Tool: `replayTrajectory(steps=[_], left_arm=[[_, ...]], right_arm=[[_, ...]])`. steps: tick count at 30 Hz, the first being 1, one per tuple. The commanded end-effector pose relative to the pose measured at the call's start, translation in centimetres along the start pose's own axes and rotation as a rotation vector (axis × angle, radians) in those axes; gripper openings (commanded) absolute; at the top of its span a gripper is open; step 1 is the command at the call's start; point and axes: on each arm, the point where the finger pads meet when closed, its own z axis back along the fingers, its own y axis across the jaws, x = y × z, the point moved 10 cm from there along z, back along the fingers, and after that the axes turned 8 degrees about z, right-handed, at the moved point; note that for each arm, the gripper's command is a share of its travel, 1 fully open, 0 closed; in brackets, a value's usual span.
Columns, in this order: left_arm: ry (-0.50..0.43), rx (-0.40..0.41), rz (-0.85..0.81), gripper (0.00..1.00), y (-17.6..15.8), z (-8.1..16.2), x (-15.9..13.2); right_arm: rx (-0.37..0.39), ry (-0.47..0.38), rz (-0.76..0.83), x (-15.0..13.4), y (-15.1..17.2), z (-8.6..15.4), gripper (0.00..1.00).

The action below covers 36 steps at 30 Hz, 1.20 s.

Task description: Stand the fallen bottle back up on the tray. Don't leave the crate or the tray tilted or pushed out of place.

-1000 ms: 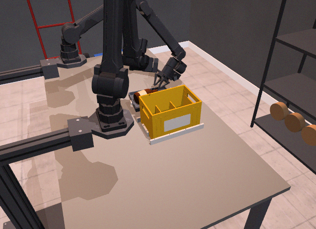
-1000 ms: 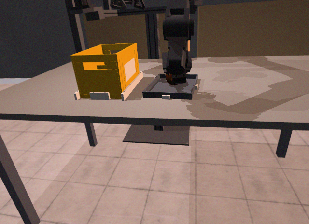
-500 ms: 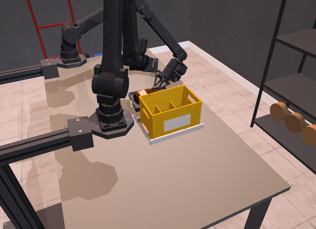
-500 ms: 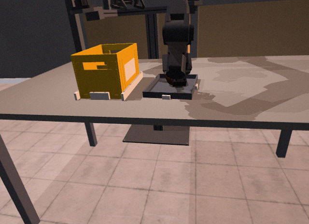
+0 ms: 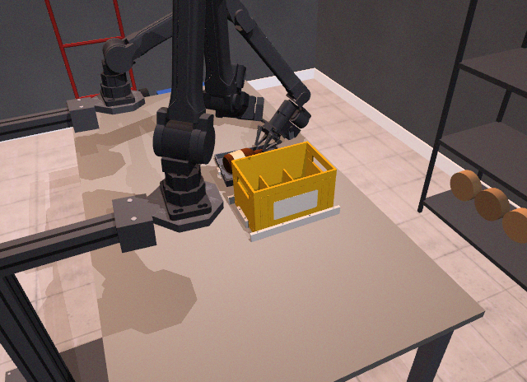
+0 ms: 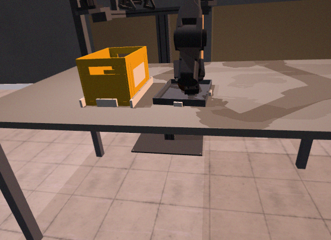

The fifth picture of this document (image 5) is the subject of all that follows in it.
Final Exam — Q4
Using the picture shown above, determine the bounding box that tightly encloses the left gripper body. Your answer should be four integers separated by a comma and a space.
261, 111, 289, 139

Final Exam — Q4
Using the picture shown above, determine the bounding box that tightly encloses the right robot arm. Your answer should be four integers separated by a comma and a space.
152, 0, 250, 221

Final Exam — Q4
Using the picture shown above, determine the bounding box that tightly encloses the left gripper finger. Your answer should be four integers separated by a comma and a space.
254, 125, 269, 146
262, 132, 282, 152

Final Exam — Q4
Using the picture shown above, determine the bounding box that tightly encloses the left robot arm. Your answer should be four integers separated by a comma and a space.
100, 0, 311, 140

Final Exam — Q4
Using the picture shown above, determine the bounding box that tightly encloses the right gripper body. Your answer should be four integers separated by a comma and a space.
219, 95, 264, 121

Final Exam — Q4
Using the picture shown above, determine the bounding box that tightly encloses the orange plastic crate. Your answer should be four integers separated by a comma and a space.
234, 142, 337, 232

